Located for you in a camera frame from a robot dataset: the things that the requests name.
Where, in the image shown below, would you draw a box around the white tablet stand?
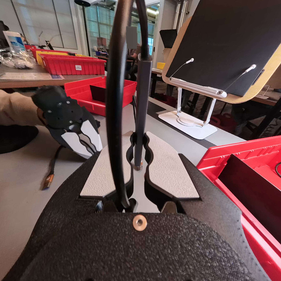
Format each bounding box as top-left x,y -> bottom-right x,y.
158,58 -> 257,140

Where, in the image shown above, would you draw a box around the red bag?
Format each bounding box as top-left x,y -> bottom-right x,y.
210,113 -> 238,133

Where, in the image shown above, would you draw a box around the wooden office desk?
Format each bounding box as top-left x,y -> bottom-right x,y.
250,84 -> 281,106

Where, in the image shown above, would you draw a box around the black cable orange plugs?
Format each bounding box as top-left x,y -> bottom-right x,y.
40,95 -> 145,191

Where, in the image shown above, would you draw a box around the wooden work table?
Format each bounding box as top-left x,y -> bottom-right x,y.
0,64 -> 106,89

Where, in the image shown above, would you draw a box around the black cable grey plug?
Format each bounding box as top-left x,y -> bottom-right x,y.
105,0 -> 150,209

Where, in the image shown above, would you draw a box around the cardboard box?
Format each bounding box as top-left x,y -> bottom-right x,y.
163,47 -> 174,64

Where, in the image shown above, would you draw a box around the black tablet tan rim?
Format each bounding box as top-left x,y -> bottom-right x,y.
162,0 -> 281,104

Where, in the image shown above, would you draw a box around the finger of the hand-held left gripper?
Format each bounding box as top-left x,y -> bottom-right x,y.
61,131 -> 94,159
80,120 -> 103,152

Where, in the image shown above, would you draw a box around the black bin divider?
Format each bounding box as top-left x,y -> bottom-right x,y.
90,85 -> 106,103
218,154 -> 281,233

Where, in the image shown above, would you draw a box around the black chair armrest pad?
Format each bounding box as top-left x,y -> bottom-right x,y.
0,125 -> 39,154

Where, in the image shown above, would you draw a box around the black floor lamp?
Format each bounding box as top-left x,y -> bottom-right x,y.
74,0 -> 91,56

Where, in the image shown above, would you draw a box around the black monitor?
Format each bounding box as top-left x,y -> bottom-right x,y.
160,29 -> 178,48

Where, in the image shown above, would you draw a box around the clear plastic bags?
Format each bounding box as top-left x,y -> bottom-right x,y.
0,47 -> 36,69

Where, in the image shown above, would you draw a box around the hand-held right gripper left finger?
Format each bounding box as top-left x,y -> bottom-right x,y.
79,131 -> 135,205

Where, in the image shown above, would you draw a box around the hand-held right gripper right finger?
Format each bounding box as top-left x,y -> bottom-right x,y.
144,131 -> 200,200

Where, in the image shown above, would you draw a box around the red plastic bin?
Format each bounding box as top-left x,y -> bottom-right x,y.
64,76 -> 137,117
196,136 -> 281,281
38,53 -> 107,75

